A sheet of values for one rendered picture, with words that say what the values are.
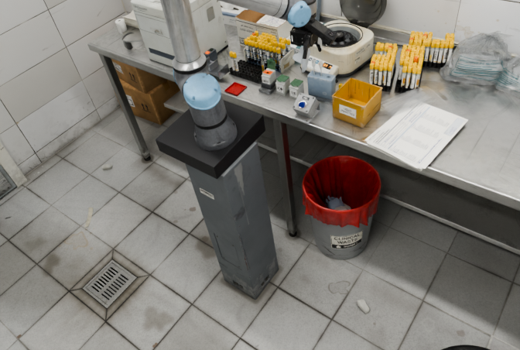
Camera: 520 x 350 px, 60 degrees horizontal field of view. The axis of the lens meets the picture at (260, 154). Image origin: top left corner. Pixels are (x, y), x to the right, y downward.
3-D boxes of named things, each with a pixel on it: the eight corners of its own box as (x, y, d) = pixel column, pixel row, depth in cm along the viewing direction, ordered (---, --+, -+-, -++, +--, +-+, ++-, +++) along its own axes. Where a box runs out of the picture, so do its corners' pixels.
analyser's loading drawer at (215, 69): (186, 67, 202) (183, 57, 199) (195, 60, 206) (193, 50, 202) (220, 79, 192) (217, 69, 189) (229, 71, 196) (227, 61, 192)
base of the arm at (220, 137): (223, 155, 152) (216, 135, 145) (187, 144, 158) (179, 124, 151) (244, 125, 160) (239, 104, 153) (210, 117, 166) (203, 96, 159)
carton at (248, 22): (238, 46, 215) (233, 16, 204) (272, 18, 230) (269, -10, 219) (280, 57, 202) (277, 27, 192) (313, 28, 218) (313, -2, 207)
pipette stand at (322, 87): (306, 98, 179) (305, 77, 172) (314, 88, 183) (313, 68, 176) (330, 104, 174) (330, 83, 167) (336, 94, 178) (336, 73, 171)
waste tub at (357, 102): (331, 117, 169) (331, 95, 162) (350, 97, 175) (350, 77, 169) (363, 128, 162) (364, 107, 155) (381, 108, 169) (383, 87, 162)
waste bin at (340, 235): (290, 245, 234) (283, 190, 203) (326, 199, 253) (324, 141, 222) (356, 280, 215) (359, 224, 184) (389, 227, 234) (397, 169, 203)
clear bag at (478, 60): (437, 81, 176) (445, 39, 163) (441, 57, 187) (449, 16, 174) (510, 89, 168) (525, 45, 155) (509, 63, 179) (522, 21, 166)
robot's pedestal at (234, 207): (255, 300, 214) (223, 176, 154) (224, 279, 224) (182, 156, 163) (279, 269, 224) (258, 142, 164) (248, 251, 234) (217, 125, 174)
